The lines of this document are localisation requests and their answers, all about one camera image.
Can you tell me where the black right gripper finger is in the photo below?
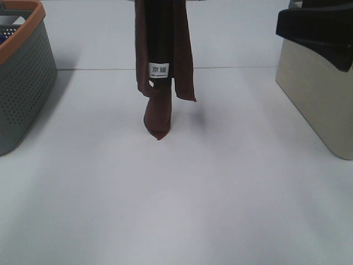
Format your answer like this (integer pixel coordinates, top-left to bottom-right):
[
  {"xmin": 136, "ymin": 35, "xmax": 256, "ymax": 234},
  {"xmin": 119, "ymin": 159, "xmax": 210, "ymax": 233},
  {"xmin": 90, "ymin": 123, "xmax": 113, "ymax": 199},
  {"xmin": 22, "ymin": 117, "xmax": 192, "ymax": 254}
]
[{"xmin": 276, "ymin": 1, "xmax": 352, "ymax": 72}]

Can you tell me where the brown towel with white label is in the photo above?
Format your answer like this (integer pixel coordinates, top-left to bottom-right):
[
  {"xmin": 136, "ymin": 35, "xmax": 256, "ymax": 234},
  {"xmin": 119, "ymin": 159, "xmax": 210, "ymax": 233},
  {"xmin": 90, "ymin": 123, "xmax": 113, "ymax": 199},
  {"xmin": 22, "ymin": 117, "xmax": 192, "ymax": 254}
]
[{"xmin": 134, "ymin": 1, "xmax": 196, "ymax": 140}]

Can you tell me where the beige bin grey rim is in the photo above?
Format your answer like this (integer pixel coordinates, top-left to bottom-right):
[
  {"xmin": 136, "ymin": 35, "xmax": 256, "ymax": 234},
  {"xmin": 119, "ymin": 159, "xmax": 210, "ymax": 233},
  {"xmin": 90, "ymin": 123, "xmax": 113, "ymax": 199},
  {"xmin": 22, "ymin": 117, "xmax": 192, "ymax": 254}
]
[{"xmin": 275, "ymin": 0, "xmax": 353, "ymax": 161}]

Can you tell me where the grey perforated basket orange rim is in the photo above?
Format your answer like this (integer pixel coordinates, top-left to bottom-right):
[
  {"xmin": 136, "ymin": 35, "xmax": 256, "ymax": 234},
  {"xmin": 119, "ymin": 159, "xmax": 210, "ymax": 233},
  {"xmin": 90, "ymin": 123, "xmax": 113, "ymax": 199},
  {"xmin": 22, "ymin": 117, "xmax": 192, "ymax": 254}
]
[{"xmin": 1, "ymin": 1, "xmax": 57, "ymax": 155}]

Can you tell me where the blue item in basket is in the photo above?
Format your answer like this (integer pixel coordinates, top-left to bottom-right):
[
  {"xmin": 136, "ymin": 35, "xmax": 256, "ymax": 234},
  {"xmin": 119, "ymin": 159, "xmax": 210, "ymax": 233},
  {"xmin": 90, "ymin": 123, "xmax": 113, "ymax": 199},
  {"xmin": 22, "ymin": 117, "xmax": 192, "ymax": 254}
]
[{"xmin": 0, "ymin": 34, "xmax": 7, "ymax": 44}]

